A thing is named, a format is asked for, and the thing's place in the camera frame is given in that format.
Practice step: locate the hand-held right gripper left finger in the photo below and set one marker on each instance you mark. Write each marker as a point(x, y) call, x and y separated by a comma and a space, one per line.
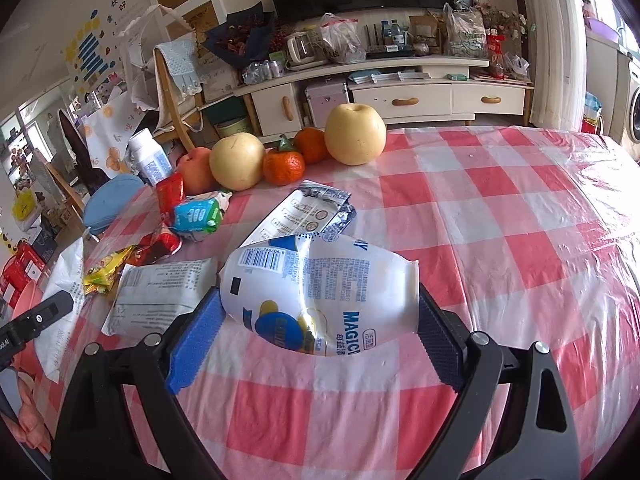
point(195, 345)

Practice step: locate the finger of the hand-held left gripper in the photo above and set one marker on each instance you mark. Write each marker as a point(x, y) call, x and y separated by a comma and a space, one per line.
point(40, 316)

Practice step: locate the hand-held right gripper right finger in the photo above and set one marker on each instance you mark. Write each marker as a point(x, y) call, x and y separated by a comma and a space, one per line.
point(442, 345)

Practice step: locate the pink plastic basin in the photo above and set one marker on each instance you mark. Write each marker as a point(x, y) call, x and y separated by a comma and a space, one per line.
point(25, 300)

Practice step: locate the white Magic snack bag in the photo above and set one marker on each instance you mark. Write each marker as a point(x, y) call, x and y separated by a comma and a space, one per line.
point(325, 290)

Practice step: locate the person's left hand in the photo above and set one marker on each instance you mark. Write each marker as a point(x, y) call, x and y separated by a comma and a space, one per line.
point(27, 410)

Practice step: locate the white plastic bag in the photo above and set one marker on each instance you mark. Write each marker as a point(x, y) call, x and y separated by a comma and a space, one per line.
point(65, 300)

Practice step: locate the red plastic crate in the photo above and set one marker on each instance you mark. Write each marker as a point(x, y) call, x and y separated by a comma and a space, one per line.
point(17, 267)

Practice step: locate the white paper wrapper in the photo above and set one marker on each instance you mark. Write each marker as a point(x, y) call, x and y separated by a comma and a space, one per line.
point(155, 295)

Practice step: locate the yellow snack wrapper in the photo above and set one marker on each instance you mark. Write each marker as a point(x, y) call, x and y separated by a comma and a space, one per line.
point(107, 272)

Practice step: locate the red white checked tablecloth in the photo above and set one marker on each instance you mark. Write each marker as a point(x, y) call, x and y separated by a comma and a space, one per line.
point(500, 260)

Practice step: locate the dark red snack wrapper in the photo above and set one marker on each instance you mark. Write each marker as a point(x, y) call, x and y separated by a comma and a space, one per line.
point(160, 247)

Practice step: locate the blue green snack packet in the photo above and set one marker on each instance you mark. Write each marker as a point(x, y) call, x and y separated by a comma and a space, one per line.
point(197, 215)

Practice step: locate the blue round stool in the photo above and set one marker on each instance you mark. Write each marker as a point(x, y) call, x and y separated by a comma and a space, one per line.
point(110, 202)

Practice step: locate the small red packet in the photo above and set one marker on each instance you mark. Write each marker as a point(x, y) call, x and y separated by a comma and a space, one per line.
point(170, 192)

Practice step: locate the red apple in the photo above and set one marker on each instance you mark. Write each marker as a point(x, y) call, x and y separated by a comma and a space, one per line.
point(197, 175)

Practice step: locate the silver foil snack packet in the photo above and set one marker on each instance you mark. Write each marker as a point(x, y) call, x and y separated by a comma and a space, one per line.
point(300, 210)

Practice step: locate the white orange print bag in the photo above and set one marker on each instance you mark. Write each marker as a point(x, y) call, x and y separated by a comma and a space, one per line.
point(107, 145)

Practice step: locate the small yellow pear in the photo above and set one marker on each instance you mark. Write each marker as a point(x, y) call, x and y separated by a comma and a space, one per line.
point(236, 161)

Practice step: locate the small white drink bottle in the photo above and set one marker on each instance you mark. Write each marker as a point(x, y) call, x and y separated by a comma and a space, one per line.
point(147, 157)

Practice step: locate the orange tangerine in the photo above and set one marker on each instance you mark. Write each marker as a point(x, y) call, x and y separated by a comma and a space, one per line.
point(283, 167)
point(311, 145)

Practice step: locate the large yellow pear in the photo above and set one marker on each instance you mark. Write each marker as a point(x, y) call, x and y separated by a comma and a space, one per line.
point(355, 133)

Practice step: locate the wooden chair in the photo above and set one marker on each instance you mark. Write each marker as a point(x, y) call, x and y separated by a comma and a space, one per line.
point(172, 110)

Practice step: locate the white television cabinet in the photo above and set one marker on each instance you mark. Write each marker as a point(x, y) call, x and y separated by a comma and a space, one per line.
point(425, 100)

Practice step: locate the pink storage box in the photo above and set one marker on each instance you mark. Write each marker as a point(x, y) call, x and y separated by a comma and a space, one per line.
point(327, 102)

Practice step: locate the light blue lace cloth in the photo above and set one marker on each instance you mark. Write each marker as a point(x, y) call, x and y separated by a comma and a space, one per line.
point(180, 65)

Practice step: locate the white mesh food cover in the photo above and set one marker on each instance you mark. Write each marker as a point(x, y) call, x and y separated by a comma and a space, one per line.
point(142, 55)

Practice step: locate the white washing machine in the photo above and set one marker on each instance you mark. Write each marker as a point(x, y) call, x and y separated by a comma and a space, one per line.
point(631, 110)

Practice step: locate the dark blue wrapped bouquet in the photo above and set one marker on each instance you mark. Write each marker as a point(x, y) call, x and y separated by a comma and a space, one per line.
point(240, 35)

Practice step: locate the clear filled plastic bag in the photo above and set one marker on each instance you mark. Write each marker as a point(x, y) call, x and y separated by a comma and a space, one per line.
point(465, 32)

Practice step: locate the white kitchen appliance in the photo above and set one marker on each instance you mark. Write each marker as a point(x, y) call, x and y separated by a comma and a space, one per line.
point(302, 50)

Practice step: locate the grey filled plastic bag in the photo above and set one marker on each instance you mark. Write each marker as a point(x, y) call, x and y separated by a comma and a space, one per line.
point(342, 40)

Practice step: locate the dried flower bunch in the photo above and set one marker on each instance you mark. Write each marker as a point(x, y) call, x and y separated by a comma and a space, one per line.
point(502, 17)

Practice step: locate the blue yellow wall poster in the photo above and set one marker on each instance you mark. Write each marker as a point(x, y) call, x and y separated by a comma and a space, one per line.
point(92, 52)

